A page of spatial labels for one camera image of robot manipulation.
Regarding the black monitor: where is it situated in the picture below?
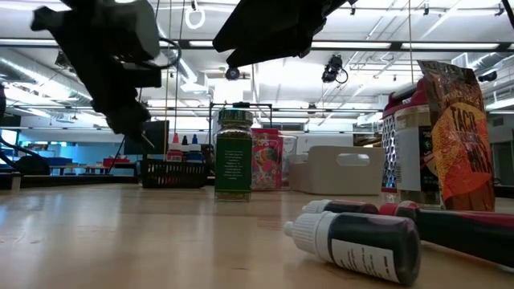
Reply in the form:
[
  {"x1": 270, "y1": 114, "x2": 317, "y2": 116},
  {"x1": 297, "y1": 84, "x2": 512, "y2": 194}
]
[{"x1": 123, "y1": 119, "x2": 170, "y2": 157}]

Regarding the black gantry bar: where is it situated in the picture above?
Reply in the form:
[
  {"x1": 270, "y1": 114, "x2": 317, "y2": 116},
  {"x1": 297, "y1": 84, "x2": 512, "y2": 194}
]
[{"x1": 0, "y1": 38, "x2": 514, "y2": 52}]

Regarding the white plastic bin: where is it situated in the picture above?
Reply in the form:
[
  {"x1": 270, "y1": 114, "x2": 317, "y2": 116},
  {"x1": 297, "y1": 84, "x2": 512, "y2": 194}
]
[{"x1": 289, "y1": 144, "x2": 386, "y2": 197}]

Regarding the clear plastic bin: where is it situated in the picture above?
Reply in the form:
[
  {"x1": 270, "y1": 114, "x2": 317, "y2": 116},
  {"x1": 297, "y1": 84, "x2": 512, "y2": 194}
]
[{"x1": 251, "y1": 132, "x2": 299, "y2": 191}]

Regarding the black mesh basket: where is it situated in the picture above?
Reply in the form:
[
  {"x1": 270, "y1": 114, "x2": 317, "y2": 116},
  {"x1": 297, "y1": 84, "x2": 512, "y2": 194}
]
[{"x1": 140, "y1": 159, "x2": 210, "y2": 189}]

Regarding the small red dropper bottle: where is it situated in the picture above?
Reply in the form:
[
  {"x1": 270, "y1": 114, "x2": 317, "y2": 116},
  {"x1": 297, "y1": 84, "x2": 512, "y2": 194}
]
[{"x1": 301, "y1": 199, "x2": 381, "y2": 216}]

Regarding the green lid spice jar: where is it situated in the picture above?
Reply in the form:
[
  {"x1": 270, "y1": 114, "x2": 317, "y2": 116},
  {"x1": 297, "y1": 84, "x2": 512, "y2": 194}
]
[{"x1": 214, "y1": 108, "x2": 255, "y2": 202}]

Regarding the tan lid seasoning jar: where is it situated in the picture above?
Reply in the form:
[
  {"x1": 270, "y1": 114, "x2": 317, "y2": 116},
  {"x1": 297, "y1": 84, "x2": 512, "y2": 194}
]
[{"x1": 394, "y1": 104, "x2": 443, "y2": 210}]

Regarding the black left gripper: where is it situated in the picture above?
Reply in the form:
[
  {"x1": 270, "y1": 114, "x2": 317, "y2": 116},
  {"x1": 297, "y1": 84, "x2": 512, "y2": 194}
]
[{"x1": 31, "y1": 0, "x2": 161, "y2": 149}]

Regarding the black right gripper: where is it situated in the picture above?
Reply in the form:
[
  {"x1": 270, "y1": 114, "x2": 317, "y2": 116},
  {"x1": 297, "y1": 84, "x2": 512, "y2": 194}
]
[{"x1": 212, "y1": 0, "x2": 349, "y2": 68}]

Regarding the small purple dropper bottle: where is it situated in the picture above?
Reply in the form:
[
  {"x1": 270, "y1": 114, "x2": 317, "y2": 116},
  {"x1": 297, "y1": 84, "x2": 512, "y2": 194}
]
[{"x1": 282, "y1": 211, "x2": 423, "y2": 287}]

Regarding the white hanging ring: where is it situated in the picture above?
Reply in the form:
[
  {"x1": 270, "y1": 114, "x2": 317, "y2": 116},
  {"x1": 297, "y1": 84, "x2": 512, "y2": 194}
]
[{"x1": 184, "y1": 6, "x2": 206, "y2": 31}]

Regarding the dark red gel tube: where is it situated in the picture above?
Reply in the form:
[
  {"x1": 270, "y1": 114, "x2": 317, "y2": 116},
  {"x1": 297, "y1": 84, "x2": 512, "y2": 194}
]
[{"x1": 378, "y1": 200, "x2": 514, "y2": 269}]

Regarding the taco mix packet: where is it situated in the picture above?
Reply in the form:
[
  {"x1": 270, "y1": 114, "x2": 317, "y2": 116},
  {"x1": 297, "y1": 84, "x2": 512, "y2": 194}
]
[{"x1": 416, "y1": 59, "x2": 496, "y2": 215}]

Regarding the red cereal box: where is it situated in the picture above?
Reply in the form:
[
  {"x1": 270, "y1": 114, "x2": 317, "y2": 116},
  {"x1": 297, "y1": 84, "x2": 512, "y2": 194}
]
[{"x1": 251, "y1": 127, "x2": 285, "y2": 191}]

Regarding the thin black stand frame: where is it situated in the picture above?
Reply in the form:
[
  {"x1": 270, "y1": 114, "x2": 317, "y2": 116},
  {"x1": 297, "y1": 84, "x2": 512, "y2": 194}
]
[{"x1": 207, "y1": 100, "x2": 274, "y2": 133}]

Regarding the red-handled metal grater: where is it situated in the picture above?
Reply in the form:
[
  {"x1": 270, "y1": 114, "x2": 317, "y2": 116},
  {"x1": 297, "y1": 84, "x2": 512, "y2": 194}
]
[{"x1": 380, "y1": 79, "x2": 430, "y2": 193}]

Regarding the black camera with cable loop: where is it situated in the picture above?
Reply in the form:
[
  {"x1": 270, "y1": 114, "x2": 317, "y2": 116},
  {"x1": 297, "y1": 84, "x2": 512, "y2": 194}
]
[{"x1": 320, "y1": 54, "x2": 349, "y2": 85}]

